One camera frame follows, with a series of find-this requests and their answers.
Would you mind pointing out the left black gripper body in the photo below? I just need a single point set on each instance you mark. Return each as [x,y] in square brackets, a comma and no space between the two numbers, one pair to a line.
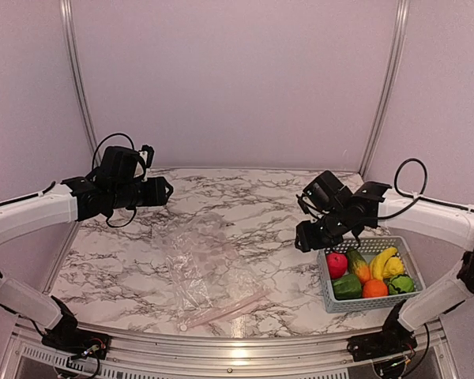
[125,196]

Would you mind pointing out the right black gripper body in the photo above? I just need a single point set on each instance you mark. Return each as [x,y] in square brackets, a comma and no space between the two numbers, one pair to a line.
[332,232]

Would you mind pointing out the grey plastic basket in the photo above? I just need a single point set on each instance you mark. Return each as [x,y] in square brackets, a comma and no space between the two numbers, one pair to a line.
[368,248]

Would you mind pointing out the yellow toy banana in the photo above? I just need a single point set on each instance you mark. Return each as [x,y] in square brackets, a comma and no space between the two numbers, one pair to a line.
[378,263]

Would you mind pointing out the yellow toy lemon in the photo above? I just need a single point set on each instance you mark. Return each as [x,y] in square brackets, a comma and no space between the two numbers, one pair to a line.
[393,267]

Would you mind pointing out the clear zip top bag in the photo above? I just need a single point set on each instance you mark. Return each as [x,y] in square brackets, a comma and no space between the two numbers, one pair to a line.
[210,278]

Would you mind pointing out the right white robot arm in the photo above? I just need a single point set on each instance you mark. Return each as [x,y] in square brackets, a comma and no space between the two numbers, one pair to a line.
[377,204]

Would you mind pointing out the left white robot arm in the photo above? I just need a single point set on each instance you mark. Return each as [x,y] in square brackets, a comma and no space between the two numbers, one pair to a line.
[73,200]

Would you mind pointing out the red toy apple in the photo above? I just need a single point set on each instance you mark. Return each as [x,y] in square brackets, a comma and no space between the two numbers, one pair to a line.
[337,264]

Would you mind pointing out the green orange toy cucumber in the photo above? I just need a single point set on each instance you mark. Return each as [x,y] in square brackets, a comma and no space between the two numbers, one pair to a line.
[358,266]

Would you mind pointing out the green toy bell pepper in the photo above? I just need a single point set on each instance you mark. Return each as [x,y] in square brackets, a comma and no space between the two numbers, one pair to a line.
[347,287]

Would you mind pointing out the orange toy orange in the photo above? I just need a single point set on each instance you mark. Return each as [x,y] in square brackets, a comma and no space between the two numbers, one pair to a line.
[374,289]

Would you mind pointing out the green toy cabbage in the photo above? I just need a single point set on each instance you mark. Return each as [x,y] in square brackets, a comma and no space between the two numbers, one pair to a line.
[401,284]

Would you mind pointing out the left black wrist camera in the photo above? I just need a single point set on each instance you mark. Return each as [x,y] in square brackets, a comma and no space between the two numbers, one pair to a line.
[122,165]

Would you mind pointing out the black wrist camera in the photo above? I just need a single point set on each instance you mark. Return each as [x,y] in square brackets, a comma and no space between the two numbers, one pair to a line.
[122,165]
[326,193]

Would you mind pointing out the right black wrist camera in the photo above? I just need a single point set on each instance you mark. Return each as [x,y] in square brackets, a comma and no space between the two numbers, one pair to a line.
[326,193]

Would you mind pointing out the front aluminium rail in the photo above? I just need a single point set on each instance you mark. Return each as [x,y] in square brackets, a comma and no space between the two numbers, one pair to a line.
[148,355]

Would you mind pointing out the left aluminium frame post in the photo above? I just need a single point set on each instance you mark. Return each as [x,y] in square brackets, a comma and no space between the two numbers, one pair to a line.
[68,27]

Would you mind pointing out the aluminium frame post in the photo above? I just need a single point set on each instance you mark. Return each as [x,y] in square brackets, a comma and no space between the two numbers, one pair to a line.
[391,72]
[68,27]

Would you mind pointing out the right aluminium frame post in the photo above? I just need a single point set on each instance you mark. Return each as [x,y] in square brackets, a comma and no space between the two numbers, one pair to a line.
[391,72]

